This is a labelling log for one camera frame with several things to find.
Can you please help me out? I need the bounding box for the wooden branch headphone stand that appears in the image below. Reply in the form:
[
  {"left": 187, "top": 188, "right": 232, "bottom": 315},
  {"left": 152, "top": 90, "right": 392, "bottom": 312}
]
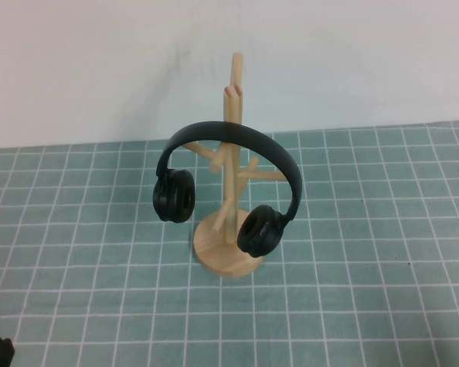
[{"left": 194, "top": 52, "right": 288, "bottom": 279}]

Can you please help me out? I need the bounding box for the teal white-grid tablecloth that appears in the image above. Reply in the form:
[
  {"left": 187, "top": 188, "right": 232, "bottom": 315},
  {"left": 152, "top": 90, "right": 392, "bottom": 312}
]
[{"left": 0, "top": 120, "right": 459, "bottom": 367}]

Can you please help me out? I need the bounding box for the black over-ear headphones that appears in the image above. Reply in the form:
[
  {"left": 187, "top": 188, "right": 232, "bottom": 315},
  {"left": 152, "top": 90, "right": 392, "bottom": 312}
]
[{"left": 151, "top": 120, "right": 303, "bottom": 258}]

